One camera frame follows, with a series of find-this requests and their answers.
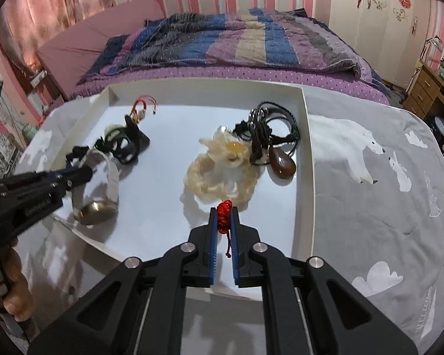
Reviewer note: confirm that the cream fluffy scrunchie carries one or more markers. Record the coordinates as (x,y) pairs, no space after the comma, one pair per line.
(203,177)

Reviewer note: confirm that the white wardrobe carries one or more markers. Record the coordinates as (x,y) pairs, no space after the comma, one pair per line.
(373,37)

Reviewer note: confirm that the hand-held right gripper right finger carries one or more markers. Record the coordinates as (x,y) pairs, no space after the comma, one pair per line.
(236,244)

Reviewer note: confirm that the desk lamp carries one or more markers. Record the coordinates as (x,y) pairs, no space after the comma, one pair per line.
(431,44)

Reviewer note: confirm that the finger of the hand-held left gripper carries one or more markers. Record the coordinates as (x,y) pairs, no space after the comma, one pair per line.
(77,175)

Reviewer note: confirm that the pale green container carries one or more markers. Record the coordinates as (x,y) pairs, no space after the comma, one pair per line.
(28,132)

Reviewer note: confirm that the pink curtain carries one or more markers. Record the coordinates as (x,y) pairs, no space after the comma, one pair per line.
(51,3)

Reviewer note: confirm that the grey polar bear bedsheet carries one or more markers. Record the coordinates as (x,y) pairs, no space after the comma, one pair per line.
(373,210)

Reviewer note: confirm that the striped purple blue quilt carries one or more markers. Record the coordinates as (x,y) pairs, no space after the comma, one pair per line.
(207,44)

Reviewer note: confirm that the purple dotted sheet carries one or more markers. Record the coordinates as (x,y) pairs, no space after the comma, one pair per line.
(336,85)

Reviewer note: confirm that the wooden desk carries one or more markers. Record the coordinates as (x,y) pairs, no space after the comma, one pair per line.
(425,88)

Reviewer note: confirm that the person's left hand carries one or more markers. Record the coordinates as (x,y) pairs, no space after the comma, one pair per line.
(18,284)

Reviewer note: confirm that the white cardboard tray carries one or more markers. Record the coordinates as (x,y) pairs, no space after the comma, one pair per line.
(162,199)

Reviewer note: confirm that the black scrunchie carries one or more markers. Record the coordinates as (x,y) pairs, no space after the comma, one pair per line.
(77,151)

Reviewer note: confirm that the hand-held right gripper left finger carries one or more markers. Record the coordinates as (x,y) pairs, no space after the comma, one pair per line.
(213,240)

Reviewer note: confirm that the black hair claw clip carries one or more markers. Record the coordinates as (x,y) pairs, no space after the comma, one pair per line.
(135,140)

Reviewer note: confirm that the pink padded headboard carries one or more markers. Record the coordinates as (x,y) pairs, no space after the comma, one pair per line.
(96,33)

